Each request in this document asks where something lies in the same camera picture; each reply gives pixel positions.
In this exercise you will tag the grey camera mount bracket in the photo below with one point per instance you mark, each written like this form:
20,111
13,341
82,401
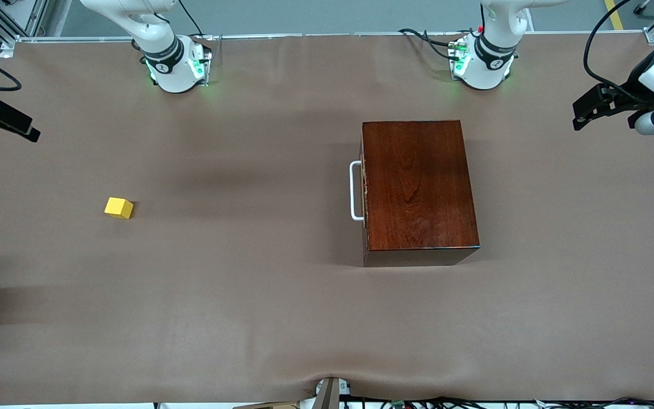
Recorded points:
330,395

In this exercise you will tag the brown table cover sheet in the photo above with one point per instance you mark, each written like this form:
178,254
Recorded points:
219,295

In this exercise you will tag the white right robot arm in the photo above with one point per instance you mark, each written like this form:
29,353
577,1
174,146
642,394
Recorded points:
174,74

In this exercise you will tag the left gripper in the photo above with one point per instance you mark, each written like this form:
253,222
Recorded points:
637,83

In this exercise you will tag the dark wooden drawer cabinet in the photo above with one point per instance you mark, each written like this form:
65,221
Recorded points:
418,187

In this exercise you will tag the brown cardboard piece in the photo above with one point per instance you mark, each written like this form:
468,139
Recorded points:
270,405

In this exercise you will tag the light wooden drawer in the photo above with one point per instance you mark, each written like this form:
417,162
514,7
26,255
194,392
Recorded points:
363,170

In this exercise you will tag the yellow wooden block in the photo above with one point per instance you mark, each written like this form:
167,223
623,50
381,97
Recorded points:
118,209

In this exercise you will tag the black stand foot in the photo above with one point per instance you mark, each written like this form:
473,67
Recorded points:
642,7

